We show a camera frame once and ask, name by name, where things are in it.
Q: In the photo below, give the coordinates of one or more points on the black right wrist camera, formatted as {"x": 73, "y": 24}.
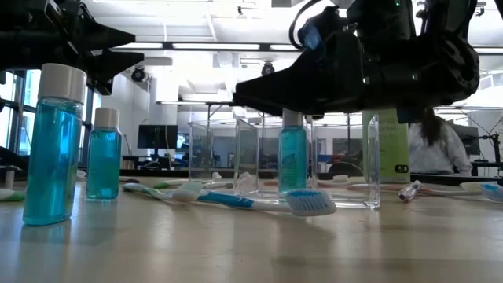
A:
{"x": 330, "y": 23}

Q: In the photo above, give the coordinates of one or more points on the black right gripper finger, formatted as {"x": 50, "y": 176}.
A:
{"x": 314, "y": 90}

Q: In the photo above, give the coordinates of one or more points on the clear acrylic organizer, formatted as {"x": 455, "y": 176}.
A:
{"x": 371, "y": 157}

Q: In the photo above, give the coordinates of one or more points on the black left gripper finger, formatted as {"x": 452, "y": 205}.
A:
{"x": 114, "y": 62}
{"x": 102, "y": 35}

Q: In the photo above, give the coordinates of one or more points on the blue mouthwash bottle white cap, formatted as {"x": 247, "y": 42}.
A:
{"x": 53, "y": 157}
{"x": 292, "y": 157}
{"x": 104, "y": 165}

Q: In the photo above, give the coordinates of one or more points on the black ceiling camera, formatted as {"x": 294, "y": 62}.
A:
{"x": 268, "y": 70}
{"x": 138, "y": 74}

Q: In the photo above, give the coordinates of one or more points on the blue white toothbrush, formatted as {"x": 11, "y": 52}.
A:
{"x": 493, "y": 192}
{"x": 228, "y": 199}

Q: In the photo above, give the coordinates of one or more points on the long pendant light bar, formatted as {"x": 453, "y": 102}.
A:
{"x": 216, "y": 46}

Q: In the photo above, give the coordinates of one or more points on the green disinfecting wipes canister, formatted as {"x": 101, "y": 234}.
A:
{"x": 393, "y": 149}

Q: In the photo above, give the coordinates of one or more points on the black computer monitor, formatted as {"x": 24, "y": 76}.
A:
{"x": 469, "y": 139}
{"x": 157, "y": 137}

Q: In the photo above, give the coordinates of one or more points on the person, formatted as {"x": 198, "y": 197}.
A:
{"x": 436, "y": 153}

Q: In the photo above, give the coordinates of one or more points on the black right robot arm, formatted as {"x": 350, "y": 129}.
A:
{"x": 377, "y": 15}

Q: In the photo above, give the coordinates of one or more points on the small white post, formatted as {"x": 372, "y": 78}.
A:
{"x": 9, "y": 178}

